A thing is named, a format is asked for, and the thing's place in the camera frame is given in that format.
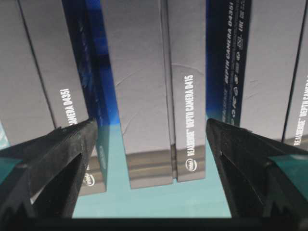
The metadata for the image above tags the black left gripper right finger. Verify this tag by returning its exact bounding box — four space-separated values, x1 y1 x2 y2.
206 118 308 219

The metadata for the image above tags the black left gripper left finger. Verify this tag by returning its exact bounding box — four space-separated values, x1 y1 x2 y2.
0 118 98 219

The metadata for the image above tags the black camera box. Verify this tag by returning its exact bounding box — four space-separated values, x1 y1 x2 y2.
101 0 206 189
206 0 307 141
0 0 114 196

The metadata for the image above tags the green table cloth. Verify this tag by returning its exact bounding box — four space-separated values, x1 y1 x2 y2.
0 120 233 219

